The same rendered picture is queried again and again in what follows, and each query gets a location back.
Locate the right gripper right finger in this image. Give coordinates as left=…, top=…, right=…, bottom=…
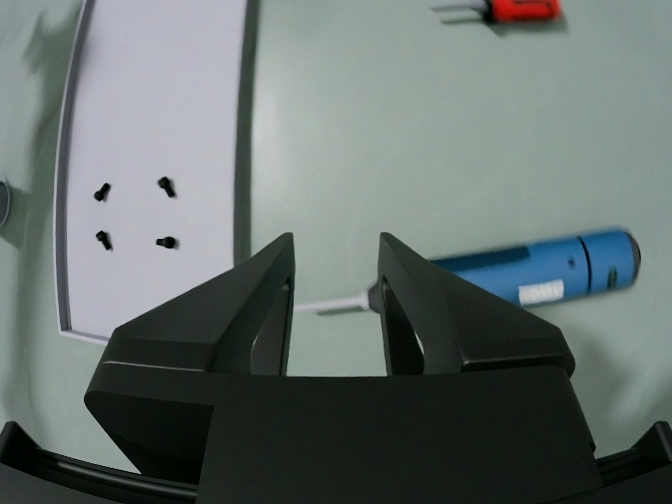
left=377, top=232, right=576, bottom=379

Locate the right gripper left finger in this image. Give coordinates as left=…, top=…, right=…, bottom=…
left=98, top=232, right=296, bottom=376

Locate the black screw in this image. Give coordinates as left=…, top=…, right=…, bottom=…
left=94, top=182, right=111, bottom=201
left=97, top=230, right=112, bottom=250
left=159, top=176, right=176, bottom=198
left=157, top=237, right=177, bottom=249

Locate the blue screwdriver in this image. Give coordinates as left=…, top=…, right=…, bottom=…
left=295, top=232, right=642, bottom=316

